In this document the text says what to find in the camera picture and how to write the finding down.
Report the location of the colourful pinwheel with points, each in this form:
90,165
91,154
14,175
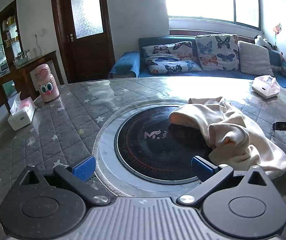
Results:
277,28

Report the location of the dark wooden door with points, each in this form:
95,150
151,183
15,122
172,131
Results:
88,55

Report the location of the white microwave oven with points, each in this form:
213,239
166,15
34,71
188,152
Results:
4,67

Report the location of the panda plush toy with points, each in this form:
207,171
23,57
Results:
259,40

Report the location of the pink cartoon thermos bottle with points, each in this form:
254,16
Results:
45,85

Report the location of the window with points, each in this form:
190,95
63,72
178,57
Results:
200,0

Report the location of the square butterfly print cushion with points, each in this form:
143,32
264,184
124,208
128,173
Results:
215,52

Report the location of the grey cushion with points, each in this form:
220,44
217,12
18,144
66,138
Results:
254,57

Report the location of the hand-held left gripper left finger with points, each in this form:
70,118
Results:
84,167

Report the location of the white tissue box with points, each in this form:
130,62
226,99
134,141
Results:
20,117

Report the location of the glass bottle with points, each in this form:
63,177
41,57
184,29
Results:
28,55

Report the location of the wide butterfly print cushion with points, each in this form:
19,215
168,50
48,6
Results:
168,60

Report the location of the cream garment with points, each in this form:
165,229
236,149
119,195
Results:
233,130

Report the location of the pink tissue pack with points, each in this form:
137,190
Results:
263,87

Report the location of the dark wooden cabinet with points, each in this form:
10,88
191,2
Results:
22,75

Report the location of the round black induction cooktop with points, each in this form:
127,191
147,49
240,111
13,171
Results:
153,150

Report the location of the blue sofa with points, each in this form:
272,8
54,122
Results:
233,74

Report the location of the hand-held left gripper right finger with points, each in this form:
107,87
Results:
202,167

